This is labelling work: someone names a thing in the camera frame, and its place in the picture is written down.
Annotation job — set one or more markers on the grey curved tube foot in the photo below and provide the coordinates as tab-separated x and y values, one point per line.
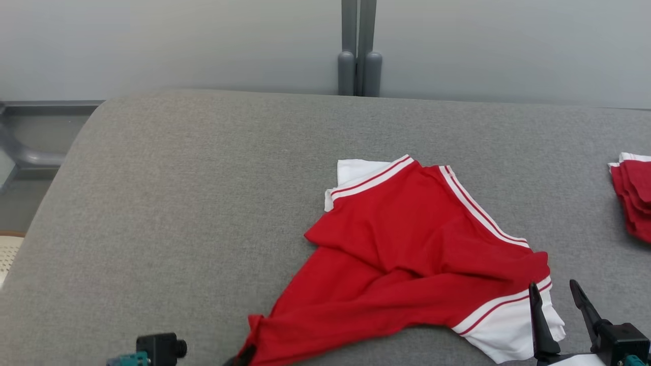
40	158

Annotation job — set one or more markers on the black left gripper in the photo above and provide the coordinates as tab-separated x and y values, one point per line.
157	348

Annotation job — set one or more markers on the red jersey white trim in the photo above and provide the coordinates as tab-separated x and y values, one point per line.
635	203

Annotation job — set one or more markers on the cream perforated laundry basket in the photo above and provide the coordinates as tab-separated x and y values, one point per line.
7	254

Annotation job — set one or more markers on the grey partition post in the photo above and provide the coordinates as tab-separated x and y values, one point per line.
349	30

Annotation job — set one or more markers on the red Bulls jersey white sleeves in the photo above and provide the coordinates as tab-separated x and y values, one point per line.
407	244

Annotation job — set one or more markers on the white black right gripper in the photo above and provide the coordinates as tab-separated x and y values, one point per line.
623	343

